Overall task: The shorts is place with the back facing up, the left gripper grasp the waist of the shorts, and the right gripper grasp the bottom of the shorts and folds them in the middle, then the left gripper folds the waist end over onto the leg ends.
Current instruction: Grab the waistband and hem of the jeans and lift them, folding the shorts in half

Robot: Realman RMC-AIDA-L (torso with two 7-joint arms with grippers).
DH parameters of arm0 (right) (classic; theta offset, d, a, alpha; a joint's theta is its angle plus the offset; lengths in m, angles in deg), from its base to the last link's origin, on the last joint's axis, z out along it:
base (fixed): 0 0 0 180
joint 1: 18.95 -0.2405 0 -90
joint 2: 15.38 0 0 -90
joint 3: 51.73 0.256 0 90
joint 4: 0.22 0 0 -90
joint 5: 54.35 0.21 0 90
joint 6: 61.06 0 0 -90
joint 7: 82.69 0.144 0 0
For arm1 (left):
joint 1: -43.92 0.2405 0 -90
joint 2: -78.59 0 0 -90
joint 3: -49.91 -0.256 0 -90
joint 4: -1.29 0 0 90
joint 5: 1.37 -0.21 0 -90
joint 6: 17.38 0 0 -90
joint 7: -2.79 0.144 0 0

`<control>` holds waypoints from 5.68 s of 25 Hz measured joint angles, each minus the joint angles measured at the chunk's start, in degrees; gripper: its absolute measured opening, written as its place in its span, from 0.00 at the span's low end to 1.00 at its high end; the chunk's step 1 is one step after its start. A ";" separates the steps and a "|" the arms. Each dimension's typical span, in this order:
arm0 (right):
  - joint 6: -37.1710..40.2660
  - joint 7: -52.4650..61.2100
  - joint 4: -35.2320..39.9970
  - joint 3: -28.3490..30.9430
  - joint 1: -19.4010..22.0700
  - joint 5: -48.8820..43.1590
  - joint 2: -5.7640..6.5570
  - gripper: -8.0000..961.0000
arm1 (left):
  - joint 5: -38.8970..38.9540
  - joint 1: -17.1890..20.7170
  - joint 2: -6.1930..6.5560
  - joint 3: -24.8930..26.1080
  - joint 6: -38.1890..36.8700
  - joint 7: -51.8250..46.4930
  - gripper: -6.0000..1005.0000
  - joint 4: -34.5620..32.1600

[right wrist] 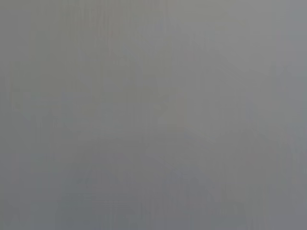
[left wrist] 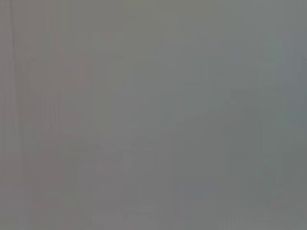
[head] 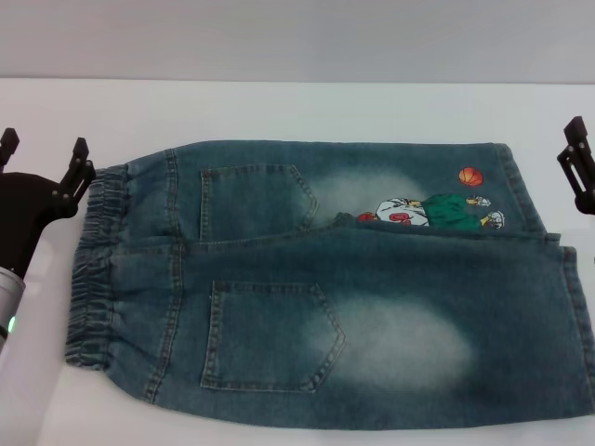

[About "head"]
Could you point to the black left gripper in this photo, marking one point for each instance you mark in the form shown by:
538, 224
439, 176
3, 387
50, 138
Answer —
23, 209

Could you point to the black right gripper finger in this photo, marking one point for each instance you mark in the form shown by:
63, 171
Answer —
581, 172

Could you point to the blue denim shorts cartoon print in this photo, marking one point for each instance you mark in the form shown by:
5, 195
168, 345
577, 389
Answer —
325, 288

